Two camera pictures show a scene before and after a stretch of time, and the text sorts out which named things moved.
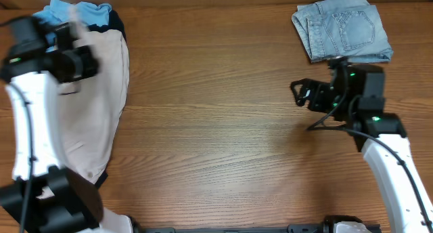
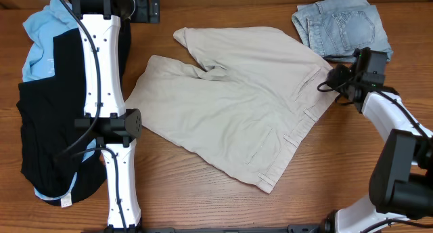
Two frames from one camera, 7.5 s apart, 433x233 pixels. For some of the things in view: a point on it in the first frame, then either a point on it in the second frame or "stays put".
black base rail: x=334 y=224 stays put
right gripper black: x=318 y=90 to x=335 y=78
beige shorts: x=90 y=111 to x=257 y=95
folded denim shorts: x=346 y=26 stays put
